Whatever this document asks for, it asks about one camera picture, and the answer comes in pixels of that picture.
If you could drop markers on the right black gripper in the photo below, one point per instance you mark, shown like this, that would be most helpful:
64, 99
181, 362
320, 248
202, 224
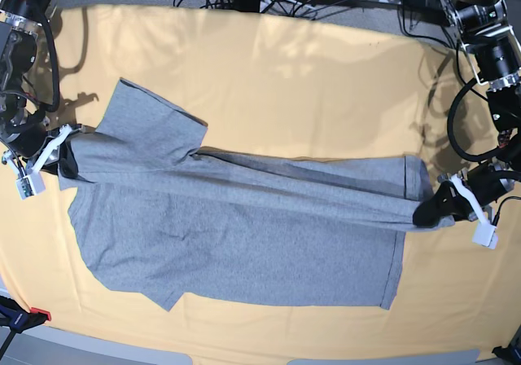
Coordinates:
56, 157

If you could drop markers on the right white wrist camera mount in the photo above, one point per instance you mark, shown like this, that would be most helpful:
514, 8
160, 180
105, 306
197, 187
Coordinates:
33, 184

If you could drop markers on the grey t-shirt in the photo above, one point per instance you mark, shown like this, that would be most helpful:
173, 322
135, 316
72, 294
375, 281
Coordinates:
158, 214

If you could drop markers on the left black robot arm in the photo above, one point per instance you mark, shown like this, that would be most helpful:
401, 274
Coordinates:
487, 40

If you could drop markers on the blue red table clamp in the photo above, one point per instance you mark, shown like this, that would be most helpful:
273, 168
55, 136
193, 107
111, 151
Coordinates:
17, 319

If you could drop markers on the black power adapter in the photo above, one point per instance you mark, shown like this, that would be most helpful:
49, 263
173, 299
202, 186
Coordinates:
424, 6

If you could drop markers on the black clamp right corner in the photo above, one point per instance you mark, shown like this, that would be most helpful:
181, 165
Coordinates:
510, 354

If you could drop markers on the yellow table cloth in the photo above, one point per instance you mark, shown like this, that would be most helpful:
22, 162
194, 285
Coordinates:
271, 86

